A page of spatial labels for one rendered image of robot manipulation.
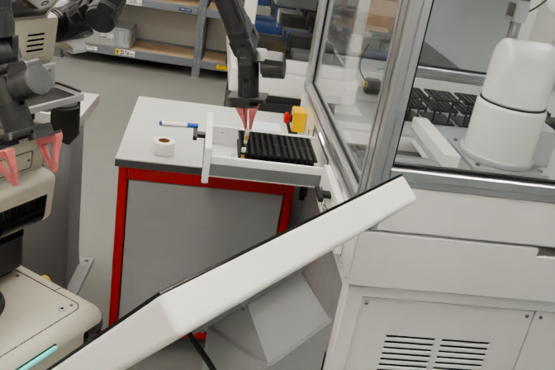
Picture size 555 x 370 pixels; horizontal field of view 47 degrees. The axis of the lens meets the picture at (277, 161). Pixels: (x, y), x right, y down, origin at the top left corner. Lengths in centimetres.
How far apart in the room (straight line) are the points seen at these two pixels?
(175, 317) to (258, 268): 13
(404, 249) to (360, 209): 55
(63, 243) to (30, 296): 42
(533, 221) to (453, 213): 19
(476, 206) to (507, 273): 20
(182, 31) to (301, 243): 536
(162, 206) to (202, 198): 13
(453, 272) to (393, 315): 17
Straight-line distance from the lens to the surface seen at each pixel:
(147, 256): 220
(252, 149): 184
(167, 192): 208
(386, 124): 132
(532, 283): 162
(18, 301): 222
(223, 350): 92
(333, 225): 87
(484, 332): 168
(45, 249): 265
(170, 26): 612
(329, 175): 168
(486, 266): 155
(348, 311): 153
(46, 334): 209
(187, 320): 67
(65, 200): 252
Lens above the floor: 158
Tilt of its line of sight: 23 degrees down
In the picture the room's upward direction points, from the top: 10 degrees clockwise
